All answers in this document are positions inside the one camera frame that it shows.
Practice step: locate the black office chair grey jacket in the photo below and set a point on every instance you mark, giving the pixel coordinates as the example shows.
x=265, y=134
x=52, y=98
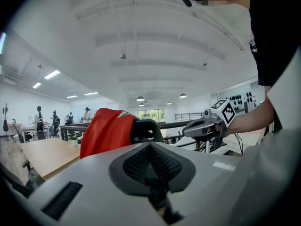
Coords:
x=35, y=180

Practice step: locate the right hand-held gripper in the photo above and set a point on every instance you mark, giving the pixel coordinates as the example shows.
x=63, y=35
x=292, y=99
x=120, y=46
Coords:
x=225, y=113

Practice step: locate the person's right hand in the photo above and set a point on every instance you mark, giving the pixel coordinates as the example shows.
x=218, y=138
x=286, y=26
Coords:
x=216, y=129

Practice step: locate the person's black clothed body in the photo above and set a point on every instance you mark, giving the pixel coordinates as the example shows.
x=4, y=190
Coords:
x=272, y=32

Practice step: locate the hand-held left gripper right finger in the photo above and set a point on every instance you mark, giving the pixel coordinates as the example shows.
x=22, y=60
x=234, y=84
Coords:
x=185, y=171

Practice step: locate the small potted plant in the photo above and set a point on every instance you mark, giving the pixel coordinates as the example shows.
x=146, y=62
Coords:
x=74, y=140

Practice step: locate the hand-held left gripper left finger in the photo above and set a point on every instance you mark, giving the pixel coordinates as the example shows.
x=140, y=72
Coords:
x=117, y=171

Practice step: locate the person's right forearm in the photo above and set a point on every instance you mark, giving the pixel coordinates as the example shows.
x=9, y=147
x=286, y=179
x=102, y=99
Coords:
x=251, y=120

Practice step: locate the red printed shirt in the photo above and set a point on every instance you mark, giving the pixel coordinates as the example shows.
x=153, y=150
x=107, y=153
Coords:
x=105, y=133

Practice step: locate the light wooden table white legs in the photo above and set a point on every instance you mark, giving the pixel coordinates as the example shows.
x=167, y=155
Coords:
x=49, y=154

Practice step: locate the dark pendant lamp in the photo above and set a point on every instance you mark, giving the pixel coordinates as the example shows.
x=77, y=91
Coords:
x=182, y=95
x=140, y=99

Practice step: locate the black coat stand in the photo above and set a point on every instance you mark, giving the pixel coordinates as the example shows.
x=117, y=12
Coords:
x=5, y=123

